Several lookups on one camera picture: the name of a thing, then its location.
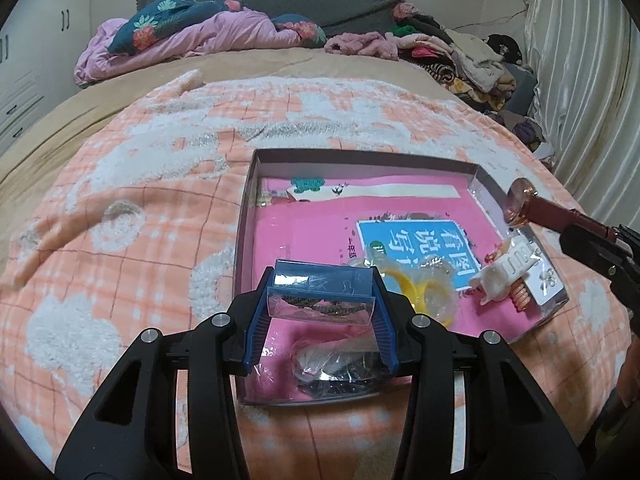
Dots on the person's right forearm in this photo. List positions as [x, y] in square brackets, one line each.
[615, 410]

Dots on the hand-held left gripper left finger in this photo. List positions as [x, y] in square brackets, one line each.
[255, 322]

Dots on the cream curtain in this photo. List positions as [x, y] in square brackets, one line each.
[585, 60]

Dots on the orange checked blanket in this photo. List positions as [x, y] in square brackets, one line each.
[150, 285]

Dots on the blue clear plastic case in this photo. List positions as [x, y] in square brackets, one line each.
[320, 295]

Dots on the white wardrobe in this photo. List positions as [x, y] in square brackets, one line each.
[25, 85]

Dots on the clear round plastic piece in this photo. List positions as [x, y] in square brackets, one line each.
[122, 220]

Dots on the white hair claw clip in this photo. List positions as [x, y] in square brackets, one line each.
[505, 275]

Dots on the grey cardboard box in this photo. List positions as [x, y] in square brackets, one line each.
[247, 260]

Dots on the pink book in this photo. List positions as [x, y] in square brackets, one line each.
[310, 230]

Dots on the pile of clothes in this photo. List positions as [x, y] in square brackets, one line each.
[465, 65]

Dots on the pink fuzzy garment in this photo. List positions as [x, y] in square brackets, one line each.
[360, 45]

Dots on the purple floral duvet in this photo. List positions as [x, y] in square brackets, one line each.
[200, 35]

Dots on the bag with black hair accessory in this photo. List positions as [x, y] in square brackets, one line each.
[340, 370]

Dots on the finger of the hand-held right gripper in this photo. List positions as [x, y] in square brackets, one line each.
[630, 240]
[590, 250]

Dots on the white earring card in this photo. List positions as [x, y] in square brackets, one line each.
[547, 285]

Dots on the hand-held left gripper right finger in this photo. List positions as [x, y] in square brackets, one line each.
[386, 327]

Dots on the tan bed sheet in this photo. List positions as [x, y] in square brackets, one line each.
[100, 100]

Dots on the small clear plastic bag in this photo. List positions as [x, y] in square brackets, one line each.
[522, 234]

